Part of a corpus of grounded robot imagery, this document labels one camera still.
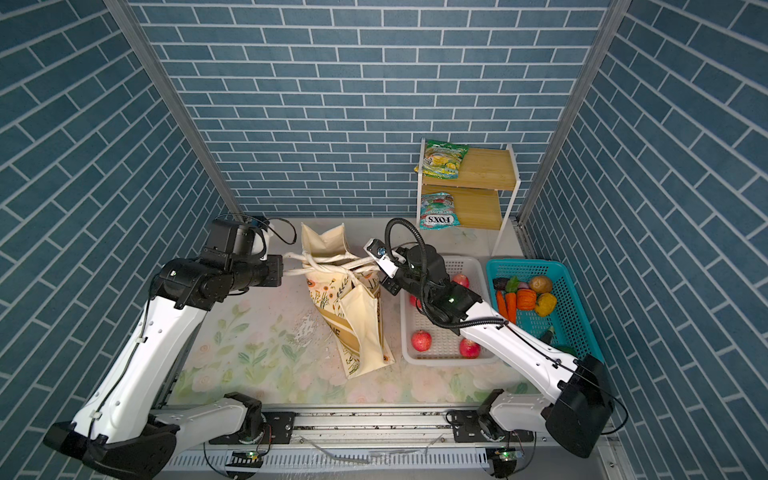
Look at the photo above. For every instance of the white plastic basket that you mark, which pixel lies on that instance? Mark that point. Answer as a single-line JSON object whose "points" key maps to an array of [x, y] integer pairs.
{"points": [[444, 349]]}

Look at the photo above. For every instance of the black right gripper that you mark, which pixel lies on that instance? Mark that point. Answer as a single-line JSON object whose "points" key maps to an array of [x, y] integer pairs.
{"points": [[393, 283]]}

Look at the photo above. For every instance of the red apple front right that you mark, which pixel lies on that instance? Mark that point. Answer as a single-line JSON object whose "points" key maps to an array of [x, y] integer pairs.
{"points": [[469, 349]]}

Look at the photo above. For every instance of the teal plastic basket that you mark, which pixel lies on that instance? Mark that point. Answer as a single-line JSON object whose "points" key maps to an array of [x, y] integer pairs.
{"points": [[569, 319]]}

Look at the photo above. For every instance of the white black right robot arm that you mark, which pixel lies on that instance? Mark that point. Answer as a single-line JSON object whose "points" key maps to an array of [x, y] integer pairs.
{"points": [[577, 401]]}

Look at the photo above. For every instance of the yellow bell pepper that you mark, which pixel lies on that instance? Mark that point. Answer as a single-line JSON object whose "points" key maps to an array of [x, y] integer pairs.
{"points": [[545, 304]]}

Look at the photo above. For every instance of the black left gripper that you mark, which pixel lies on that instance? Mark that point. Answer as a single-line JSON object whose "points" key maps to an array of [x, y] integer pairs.
{"points": [[274, 265]]}

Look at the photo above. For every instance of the brown potato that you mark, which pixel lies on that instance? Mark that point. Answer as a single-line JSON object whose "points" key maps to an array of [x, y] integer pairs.
{"points": [[541, 284]]}

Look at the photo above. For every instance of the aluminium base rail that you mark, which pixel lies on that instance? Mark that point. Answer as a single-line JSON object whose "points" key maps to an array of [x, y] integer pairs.
{"points": [[394, 442]]}

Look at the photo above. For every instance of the cream canvas grocery bag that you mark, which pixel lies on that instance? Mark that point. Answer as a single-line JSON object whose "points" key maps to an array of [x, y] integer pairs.
{"points": [[345, 290]]}

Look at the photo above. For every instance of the red apple back right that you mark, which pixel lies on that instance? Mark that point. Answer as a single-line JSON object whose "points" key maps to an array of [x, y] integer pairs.
{"points": [[462, 280]]}

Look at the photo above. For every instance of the red apple front left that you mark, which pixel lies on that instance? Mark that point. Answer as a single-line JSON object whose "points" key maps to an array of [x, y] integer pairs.
{"points": [[421, 341]]}

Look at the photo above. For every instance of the red apple centre right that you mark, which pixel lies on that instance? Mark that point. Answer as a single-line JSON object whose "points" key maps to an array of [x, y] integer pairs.
{"points": [[414, 301]]}

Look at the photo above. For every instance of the orange pumpkin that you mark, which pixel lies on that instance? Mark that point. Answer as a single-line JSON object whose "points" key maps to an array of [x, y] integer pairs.
{"points": [[526, 299]]}

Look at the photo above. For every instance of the orange carrot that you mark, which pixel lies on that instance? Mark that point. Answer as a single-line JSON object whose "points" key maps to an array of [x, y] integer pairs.
{"points": [[501, 304]]}

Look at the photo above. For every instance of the green yellow candy bag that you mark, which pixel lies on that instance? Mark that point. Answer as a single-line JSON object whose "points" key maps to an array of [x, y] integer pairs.
{"points": [[442, 160]]}

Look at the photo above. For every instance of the green avocado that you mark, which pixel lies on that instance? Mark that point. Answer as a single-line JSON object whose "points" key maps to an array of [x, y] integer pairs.
{"points": [[567, 349]]}

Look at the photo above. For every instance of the white wooden two-tier shelf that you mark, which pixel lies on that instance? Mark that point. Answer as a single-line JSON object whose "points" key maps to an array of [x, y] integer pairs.
{"points": [[484, 190]]}

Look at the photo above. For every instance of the green Fox's candy bag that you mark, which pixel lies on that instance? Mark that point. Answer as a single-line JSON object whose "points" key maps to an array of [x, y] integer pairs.
{"points": [[437, 211]]}

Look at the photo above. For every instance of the red apple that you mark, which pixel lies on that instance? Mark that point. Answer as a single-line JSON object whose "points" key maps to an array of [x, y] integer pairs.
{"points": [[469, 349], [462, 280], [414, 301], [421, 341]]}

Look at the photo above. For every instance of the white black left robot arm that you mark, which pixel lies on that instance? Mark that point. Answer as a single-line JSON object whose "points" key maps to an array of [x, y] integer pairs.
{"points": [[115, 432]]}

